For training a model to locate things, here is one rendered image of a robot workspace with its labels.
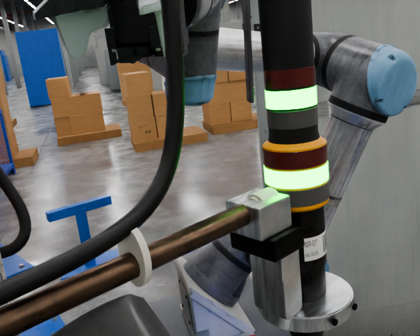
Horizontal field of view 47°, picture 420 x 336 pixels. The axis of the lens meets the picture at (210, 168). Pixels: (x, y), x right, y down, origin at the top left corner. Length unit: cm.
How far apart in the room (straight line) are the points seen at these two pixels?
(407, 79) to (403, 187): 159
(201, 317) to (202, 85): 56
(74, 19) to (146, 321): 29
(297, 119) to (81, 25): 25
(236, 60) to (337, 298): 59
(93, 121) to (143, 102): 195
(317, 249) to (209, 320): 77
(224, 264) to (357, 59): 52
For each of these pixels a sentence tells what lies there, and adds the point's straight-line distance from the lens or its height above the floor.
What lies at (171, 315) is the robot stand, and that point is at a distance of 125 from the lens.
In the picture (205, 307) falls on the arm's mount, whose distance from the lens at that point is 107.
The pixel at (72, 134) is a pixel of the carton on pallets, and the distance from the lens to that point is 957.
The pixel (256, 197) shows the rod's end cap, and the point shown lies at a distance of 31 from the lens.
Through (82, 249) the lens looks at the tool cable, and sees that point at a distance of 24.
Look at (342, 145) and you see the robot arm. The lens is 94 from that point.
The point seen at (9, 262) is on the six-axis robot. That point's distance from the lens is 443.
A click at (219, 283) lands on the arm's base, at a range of 109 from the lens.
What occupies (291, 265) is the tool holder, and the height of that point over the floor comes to 150.
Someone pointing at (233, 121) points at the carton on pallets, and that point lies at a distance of 863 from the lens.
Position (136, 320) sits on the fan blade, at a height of 141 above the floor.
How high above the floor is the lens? 165
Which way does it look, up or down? 15 degrees down
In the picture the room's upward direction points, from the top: 7 degrees counter-clockwise
